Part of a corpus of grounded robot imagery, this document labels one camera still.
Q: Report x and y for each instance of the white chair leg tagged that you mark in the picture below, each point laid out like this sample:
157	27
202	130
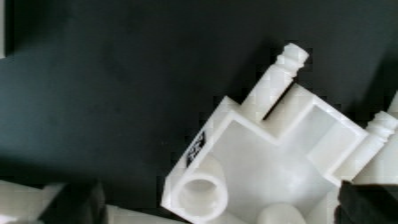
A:
280	214

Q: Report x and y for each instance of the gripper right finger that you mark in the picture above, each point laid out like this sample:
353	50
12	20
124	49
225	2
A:
369	204

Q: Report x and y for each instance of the white chair seat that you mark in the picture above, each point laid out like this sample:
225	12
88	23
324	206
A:
278	150

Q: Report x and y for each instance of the white U-shaped obstacle frame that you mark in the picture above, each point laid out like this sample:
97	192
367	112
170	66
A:
86	133

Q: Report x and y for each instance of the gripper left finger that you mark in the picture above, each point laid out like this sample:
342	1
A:
77	207

